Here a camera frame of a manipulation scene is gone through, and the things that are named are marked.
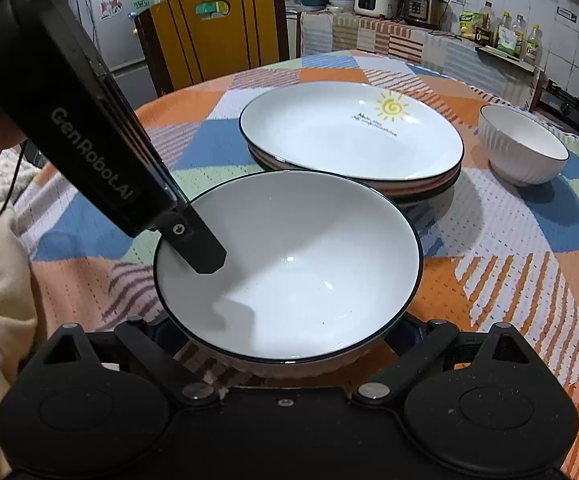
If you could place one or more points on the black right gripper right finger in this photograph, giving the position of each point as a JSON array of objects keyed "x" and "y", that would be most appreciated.
[{"x": 419, "y": 347}]

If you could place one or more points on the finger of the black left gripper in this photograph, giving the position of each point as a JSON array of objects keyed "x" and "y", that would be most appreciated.
[{"x": 194, "y": 244}]

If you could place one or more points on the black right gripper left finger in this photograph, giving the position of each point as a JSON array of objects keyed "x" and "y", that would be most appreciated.
[{"x": 152, "y": 346}]

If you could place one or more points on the white ribbed bowl black rim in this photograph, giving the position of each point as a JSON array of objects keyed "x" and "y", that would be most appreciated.
[{"x": 317, "y": 269}]

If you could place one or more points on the white sun print plate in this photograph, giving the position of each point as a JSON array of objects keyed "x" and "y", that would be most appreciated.
[{"x": 355, "y": 130}]

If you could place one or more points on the white refrigerator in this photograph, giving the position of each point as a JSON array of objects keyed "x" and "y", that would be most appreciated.
[{"x": 111, "y": 26}]

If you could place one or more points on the colourful checkered tablecloth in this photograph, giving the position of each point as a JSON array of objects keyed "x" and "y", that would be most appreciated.
[{"x": 493, "y": 252}]

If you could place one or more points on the lower stacked plate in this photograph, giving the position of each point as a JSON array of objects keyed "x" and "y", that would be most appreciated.
[{"x": 401, "y": 192}]

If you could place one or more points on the yellow wooden chair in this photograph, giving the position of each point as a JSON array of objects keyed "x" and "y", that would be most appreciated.
[{"x": 186, "y": 42}]

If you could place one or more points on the white ribbed bowl far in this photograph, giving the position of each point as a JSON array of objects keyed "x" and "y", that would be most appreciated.
[{"x": 519, "y": 149}]

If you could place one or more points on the gas stove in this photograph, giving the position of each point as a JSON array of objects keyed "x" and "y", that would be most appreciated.
[{"x": 560, "y": 106}]

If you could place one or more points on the checkered counter cloth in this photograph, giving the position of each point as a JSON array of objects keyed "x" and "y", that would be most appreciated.
[{"x": 438, "y": 52}]

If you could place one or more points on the cooking oil bottle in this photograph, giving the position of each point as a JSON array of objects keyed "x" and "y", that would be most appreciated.
[{"x": 533, "y": 45}]

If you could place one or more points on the electric pressure cooker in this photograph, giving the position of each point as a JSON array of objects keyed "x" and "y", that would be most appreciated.
[{"x": 425, "y": 13}]

